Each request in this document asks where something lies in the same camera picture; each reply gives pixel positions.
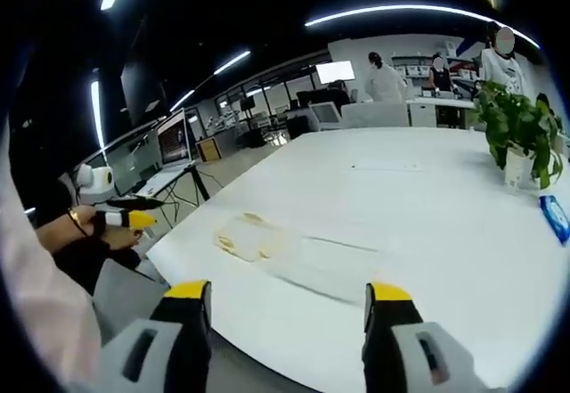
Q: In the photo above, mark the bright white screen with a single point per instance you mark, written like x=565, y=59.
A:
x=335, y=72

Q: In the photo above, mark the green potted plant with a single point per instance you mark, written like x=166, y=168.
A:
x=516, y=121

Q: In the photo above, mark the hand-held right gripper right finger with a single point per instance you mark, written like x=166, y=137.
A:
x=401, y=357

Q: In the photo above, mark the person's dark trousers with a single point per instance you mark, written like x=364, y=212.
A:
x=91, y=261

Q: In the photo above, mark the white side desk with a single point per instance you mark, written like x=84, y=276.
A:
x=162, y=179

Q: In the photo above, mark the white counter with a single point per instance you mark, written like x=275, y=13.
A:
x=441, y=110

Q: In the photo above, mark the person's pale pink clothing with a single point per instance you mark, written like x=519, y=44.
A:
x=40, y=304

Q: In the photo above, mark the white monitor back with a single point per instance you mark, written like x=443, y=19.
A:
x=326, y=116

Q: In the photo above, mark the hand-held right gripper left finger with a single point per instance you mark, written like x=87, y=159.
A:
x=133, y=357

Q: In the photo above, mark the dark hanging panel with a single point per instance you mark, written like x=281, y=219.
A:
x=140, y=85

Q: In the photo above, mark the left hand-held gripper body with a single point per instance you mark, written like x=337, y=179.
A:
x=91, y=183

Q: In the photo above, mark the blue wet wipe packet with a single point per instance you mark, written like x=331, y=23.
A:
x=556, y=219

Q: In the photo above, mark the brown wooden cabinet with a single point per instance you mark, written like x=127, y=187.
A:
x=208, y=149

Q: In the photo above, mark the computer monitor with dark screen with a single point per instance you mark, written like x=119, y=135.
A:
x=176, y=138

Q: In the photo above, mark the person's left hand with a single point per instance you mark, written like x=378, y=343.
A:
x=118, y=238

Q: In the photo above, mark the black tripod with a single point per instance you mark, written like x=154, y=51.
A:
x=199, y=185

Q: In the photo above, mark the long ceiling light strip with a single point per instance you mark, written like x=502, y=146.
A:
x=401, y=11

